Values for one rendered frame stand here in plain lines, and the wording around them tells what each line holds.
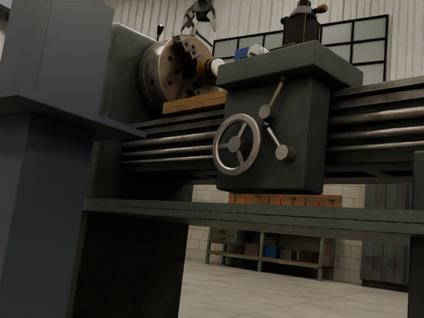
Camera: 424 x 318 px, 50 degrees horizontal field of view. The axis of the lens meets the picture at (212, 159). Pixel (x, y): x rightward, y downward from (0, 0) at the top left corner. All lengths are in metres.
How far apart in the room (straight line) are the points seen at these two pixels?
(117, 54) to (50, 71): 0.58
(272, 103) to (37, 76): 0.58
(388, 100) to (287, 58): 0.24
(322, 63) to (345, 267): 7.21
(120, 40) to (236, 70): 0.74
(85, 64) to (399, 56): 7.76
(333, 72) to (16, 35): 0.84
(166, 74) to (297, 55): 0.75
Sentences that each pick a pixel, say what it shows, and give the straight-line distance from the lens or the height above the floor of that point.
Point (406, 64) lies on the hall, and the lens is 8.66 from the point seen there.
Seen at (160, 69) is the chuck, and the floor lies 1.05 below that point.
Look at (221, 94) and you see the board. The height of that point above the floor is 0.89.
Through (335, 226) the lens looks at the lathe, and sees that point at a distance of 0.91.
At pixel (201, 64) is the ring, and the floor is 1.09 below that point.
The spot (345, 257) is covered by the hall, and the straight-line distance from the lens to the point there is 8.16.
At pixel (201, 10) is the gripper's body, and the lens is 1.99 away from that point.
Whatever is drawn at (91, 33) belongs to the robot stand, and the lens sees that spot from 1.35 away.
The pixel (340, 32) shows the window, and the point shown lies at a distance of 9.20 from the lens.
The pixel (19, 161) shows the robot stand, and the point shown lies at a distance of 1.19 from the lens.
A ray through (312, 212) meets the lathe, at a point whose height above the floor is 0.55.
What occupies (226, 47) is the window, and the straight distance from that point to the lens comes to 10.14.
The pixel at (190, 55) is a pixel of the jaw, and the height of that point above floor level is 1.13.
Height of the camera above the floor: 0.48
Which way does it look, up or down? 10 degrees up
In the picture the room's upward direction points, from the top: 6 degrees clockwise
